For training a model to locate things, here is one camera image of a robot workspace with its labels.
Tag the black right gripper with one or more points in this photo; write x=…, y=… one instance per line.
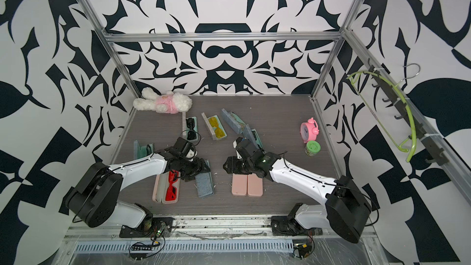
x=230, y=165

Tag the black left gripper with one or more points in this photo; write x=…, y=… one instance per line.
x=200, y=167

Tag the mint case with white sunglasses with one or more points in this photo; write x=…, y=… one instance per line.
x=204, y=182

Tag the pink case with red glasses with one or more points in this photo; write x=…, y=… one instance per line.
x=167, y=188

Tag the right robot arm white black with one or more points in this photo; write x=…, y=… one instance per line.
x=345, y=209

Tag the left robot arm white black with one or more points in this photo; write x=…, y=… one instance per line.
x=95, y=201

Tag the grey case with black sunglasses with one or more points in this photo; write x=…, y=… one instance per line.
x=184, y=131

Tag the yellow glasses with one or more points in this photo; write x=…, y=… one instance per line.
x=215, y=124

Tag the grey-green case far left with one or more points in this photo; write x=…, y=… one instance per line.
x=142, y=151

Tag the beige case with yellow glasses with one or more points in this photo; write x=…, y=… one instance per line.
x=210, y=129

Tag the red sunglasses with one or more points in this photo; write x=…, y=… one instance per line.
x=171, y=193

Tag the black sunglasses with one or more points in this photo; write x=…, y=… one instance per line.
x=191, y=133

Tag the green lidded jar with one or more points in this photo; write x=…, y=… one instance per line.
x=312, y=148

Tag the pink alarm clock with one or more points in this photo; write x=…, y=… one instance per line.
x=309, y=130

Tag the white plush toy pink outfit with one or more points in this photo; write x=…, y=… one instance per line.
x=169, y=103

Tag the green clothes hanger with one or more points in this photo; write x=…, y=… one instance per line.
x=384, y=113

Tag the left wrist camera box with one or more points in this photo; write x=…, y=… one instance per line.
x=183, y=149

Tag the aluminium front rail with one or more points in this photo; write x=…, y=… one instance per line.
x=194, y=227

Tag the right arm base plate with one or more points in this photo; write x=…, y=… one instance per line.
x=288, y=226

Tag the white slotted cable duct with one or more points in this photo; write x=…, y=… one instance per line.
x=193, y=246

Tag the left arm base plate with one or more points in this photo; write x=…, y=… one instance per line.
x=151, y=227

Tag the black wall hook rail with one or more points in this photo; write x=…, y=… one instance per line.
x=403, y=105

